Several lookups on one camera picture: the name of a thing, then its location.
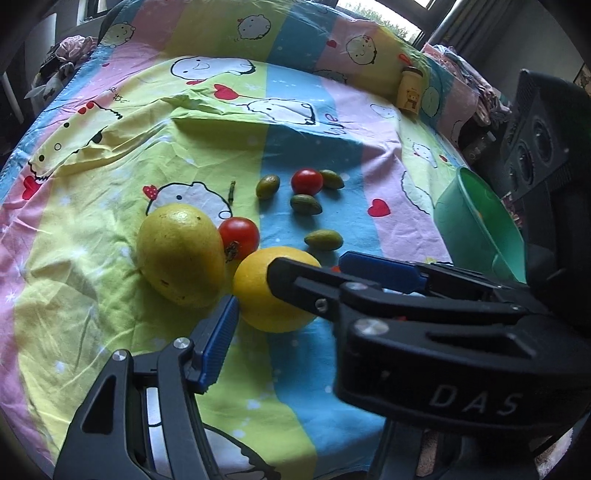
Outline yellow mango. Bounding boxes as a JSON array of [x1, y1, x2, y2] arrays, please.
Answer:
[[136, 204, 227, 308]]

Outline deep red tomato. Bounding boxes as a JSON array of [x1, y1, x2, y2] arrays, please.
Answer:
[[291, 168, 324, 196]]

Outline yellow bear print bottle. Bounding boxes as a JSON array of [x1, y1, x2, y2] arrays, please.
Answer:
[[396, 66, 424, 115]]

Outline pile of folded clothes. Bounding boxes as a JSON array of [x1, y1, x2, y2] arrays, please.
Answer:
[[422, 42, 513, 125]]

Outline yellow lemon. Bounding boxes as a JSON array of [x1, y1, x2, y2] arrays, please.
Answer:
[[232, 246, 322, 333]]

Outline window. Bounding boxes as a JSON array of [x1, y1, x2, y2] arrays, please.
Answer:
[[337, 0, 444, 42]]

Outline green plastic bowl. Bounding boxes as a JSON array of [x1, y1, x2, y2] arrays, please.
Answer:
[[434, 166, 528, 283]]

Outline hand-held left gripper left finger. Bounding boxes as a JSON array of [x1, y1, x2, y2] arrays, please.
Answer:
[[53, 294, 241, 480]]

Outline pink crumpled cloth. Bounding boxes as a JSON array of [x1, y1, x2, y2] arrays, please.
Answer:
[[39, 34, 100, 93]]

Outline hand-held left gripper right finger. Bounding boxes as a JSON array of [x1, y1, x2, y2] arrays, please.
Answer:
[[369, 422, 462, 480]]

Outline pastel cartoon printed blanket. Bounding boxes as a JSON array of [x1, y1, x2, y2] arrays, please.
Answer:
[[0, 0, 481, 480]]

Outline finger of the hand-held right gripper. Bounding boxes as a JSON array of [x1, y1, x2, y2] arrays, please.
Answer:
[[338, 251, 509, 302], [267, 256, 528, 331]]

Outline orange-red tomato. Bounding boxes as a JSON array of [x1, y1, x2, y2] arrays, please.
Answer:
[[218, 217, 260, 263]]

